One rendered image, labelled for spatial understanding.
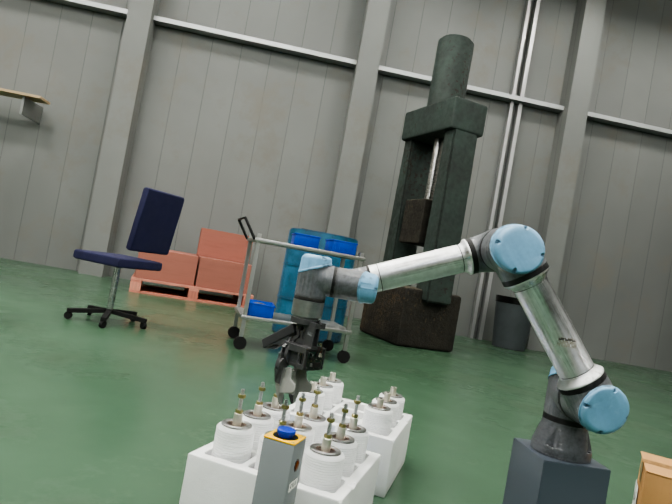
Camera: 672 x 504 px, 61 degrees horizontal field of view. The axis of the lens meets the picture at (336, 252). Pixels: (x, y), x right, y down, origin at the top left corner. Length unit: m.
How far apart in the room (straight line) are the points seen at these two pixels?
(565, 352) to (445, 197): 4.46
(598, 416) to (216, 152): 7.06
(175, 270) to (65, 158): 2.60
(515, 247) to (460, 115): 4.68
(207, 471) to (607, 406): 0.94
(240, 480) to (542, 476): 0.74
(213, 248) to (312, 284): 5.76
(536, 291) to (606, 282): 7.92
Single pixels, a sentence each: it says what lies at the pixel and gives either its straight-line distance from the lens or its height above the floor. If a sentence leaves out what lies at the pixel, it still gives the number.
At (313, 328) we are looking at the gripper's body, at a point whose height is 0.53.
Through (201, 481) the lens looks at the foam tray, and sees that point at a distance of 1.48.
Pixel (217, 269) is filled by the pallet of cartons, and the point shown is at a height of 0.40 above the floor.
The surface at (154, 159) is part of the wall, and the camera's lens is 8.16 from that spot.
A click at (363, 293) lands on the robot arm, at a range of 1.34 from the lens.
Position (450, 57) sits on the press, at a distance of 6.51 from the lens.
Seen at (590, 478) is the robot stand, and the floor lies 0.27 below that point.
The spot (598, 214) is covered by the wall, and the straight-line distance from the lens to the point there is 9.27.
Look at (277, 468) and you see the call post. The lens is 1.24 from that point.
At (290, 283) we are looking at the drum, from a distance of 4.97.
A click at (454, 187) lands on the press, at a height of 1.66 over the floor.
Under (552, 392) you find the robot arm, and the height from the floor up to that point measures 0.46.
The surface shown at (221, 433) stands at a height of 0.24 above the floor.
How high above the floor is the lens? 0.68
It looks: 1 degrees up
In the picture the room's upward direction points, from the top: 10 degrees clockwise
